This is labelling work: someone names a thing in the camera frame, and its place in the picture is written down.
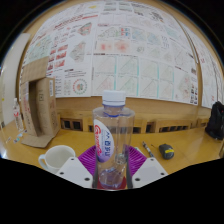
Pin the small colourful wrapper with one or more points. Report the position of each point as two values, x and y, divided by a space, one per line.
19 136

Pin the silver and black pen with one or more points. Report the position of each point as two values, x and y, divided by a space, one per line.
148 149

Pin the clear plastic water bottle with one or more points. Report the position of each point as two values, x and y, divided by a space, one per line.
113 133

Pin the black and yellow tape measure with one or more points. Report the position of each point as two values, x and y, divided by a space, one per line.
166 151

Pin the small clear labelled bottle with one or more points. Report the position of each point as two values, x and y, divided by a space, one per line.
17 115

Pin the black bag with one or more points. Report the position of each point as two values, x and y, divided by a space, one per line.
216 120

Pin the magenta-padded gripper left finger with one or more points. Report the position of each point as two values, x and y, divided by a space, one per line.
73 171

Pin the white ceramic mug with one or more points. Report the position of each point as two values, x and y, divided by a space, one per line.
56 156

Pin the brown cardboard box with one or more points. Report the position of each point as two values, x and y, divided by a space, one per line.
43 106

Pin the large printed wall poster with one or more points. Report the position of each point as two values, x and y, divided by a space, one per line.
126 50

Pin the flat round red coaster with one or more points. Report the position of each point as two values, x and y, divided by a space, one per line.
121 185

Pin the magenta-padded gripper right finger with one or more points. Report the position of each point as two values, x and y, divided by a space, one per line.
148 170

